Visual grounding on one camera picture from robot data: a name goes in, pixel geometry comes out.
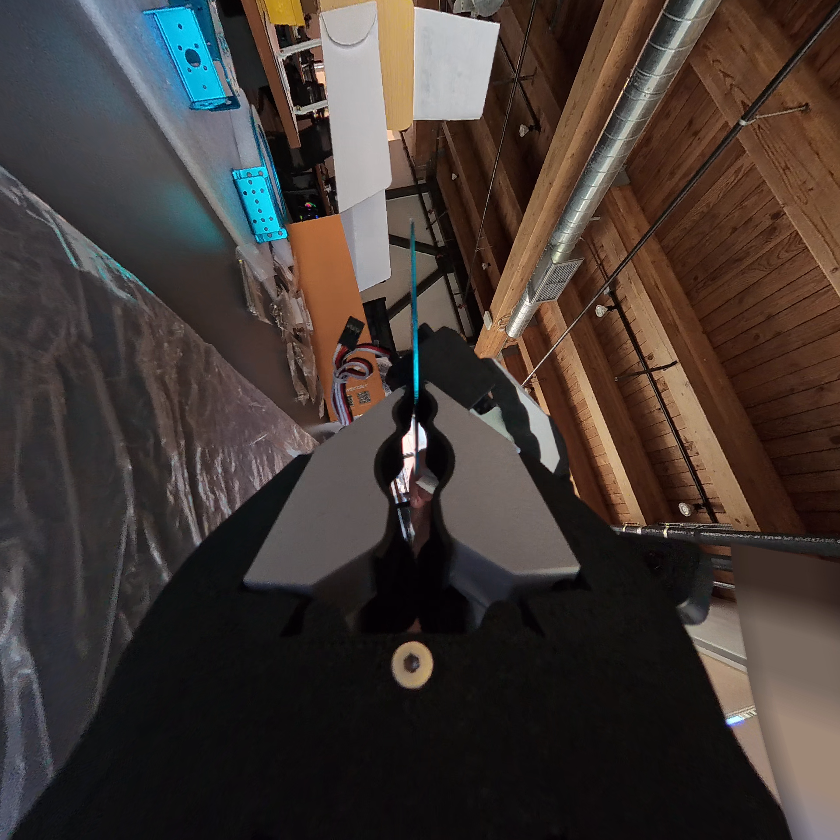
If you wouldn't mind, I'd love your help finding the blue metal ring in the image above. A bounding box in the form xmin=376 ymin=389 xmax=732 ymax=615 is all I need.
xmin=252 ymin=108 xmax=286 ymax=217

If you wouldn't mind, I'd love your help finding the black pipe bundle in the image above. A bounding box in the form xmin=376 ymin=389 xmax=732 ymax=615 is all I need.
xmin=610 ymin=521 xmax=840 ymax=559

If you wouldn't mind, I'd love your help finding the red white black servo cable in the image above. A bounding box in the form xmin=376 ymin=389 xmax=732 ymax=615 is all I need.
xmin=322 ymin=316 xmax=396 ymax=424

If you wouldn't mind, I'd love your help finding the blue perforated flat bracket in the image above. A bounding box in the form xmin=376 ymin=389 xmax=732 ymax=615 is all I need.
xmin=231 ymin=167 xmax=290 ymax=244

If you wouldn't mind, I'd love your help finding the pile of small screw bags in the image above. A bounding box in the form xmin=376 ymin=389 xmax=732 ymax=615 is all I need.
xmin=236 ymin=246 xmax=329 ymax=417

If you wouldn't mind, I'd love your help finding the small blue U bracket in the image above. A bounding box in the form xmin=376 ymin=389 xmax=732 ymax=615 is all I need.
xmin=152 ymin=3 xmax=240 ymax=111

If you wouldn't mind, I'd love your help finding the blue round metal plate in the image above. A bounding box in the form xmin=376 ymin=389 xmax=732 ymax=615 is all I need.
xmin=409 ymin=220 xmax=426 ymax=473

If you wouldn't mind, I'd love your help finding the orange cardboard box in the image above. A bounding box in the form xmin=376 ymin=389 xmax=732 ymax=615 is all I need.
xmin=287 ymin=0 xmax=501 ymax=424

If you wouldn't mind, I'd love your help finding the white foam sheet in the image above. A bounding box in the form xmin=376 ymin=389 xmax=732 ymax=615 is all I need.
xmin=85 ymin=0 xmax=296 ymax=263

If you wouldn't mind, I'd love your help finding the yellow box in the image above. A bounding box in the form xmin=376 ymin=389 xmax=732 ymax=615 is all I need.
xmin=256 ymin=0 xmax=309 ymax=27

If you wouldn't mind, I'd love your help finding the silver air duct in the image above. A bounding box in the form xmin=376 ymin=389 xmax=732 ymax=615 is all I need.
xmin=505 ymin=0 xmax=723 ymax=339

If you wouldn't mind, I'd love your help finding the clear plastic bag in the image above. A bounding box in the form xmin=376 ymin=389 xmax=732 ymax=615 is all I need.
xmin=0 ymin=167 xmax=320 ymax=840

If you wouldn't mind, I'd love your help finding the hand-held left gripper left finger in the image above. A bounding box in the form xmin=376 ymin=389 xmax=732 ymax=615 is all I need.
xmin=243 ymin=386 xmax=416 ymax=632

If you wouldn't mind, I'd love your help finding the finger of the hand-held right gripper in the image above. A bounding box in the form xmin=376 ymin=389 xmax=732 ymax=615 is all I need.
xmin=472 ymin=371 xmax=572 ymax=470

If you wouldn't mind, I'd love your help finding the black servo motor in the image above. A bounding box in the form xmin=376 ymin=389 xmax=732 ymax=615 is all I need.
xmin=387 ymin=325 xmax=497 ymax=416

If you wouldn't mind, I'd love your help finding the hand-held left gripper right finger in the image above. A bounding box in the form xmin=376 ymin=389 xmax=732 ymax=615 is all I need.
xmin=423 ymin=382 xmax=581 ymax=626

